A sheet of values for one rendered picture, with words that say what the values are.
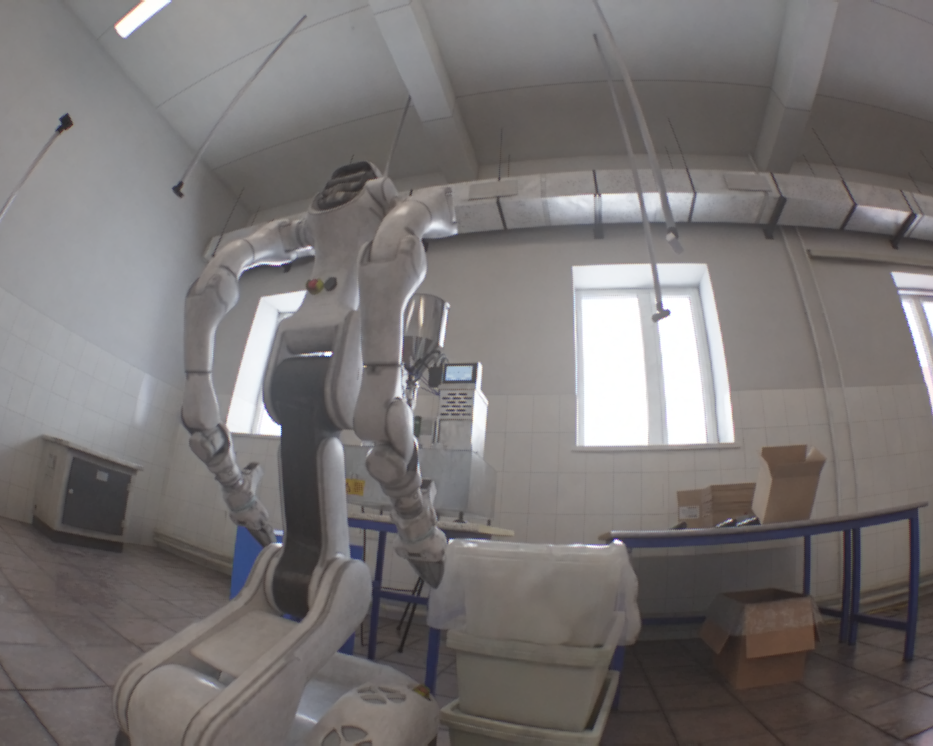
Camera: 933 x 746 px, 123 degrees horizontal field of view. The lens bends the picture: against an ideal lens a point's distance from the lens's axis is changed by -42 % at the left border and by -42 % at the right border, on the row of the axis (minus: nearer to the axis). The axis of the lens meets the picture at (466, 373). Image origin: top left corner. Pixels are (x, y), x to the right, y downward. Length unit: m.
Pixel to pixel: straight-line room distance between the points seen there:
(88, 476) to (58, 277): 1.86
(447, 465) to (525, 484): 1.65
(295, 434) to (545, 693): 0.81
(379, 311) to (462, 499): 1.02
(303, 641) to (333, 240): 0.81
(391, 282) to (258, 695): 0.67
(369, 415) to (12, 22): 5.23
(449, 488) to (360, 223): 0.98
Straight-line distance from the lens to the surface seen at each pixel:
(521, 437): 3.28
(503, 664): 1.12
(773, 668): 2.25
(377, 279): 0.69
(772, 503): 2.14
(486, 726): 1.16
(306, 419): 0.87
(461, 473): 1.59
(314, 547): 0.91
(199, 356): 0.96
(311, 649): 0.82
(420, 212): 0.82
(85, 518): 4.07
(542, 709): 1.14
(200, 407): 0.95
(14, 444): 4.48
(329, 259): 1.01
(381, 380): 0.67
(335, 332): 0.88
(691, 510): 2.71
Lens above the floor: 0.70
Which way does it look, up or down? 22 degrees up
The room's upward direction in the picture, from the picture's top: 5 degrees clockwise
